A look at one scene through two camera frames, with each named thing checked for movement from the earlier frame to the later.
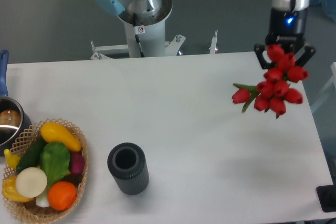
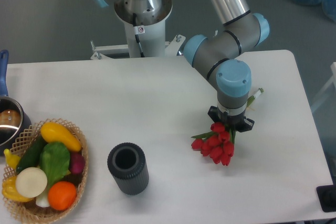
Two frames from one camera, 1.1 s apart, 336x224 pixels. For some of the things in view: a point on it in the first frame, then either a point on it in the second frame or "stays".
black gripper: (287, 27) to (232, 121)
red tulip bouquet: (271, 93) to (219, 142)
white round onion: (31, 182) stays
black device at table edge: (327, 196) stays
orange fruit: (62, 195) stays
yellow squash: (52, 132) stays
